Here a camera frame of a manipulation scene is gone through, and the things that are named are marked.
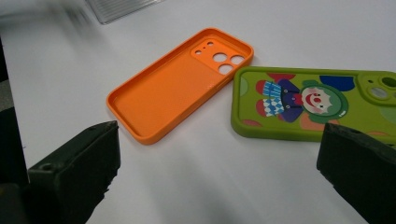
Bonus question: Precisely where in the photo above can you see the orange phone case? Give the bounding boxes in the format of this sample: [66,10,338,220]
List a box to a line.
[106,27,255,146]

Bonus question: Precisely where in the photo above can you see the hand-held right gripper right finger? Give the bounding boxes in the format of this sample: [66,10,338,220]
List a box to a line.
[317,122,396,224]

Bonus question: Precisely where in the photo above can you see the green cartoon phone case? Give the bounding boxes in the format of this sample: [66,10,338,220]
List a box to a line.
[231,65,396,146]

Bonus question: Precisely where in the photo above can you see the clear ridged plastic rack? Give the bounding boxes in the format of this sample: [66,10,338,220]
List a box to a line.
[85,0,166,25]

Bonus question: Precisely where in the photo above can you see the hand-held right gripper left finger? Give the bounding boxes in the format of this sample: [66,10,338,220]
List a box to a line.
[22,120,121,224]

